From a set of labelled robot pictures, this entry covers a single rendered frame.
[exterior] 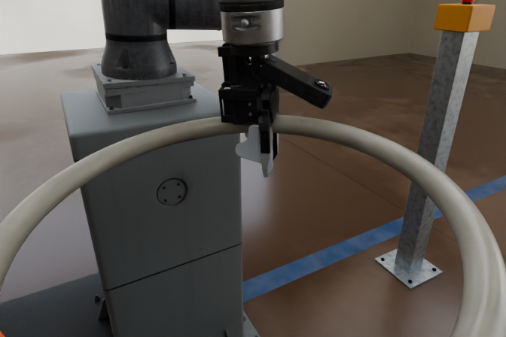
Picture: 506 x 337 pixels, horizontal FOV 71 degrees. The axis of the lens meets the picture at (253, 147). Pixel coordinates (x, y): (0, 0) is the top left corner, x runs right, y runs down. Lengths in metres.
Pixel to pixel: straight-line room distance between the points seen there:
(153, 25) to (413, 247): 1.30
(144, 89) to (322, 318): 1.05
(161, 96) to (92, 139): 0.21
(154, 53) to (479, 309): 0.81
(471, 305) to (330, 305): 1.25
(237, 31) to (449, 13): 0.96
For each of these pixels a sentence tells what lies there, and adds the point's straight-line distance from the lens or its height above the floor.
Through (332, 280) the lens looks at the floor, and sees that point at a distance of 1.64.
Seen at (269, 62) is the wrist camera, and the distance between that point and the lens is 0.53.
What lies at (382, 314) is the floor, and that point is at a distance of 1.56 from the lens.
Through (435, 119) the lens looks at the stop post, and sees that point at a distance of 1.43.
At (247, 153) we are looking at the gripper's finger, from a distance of 0.57.
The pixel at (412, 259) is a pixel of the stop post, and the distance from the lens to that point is 1.70.
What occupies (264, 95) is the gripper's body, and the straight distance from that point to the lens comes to 0.53.
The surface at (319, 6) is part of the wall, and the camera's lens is 6.12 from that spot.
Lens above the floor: 1.12
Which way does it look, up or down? 24 degrees down
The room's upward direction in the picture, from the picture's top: straight up
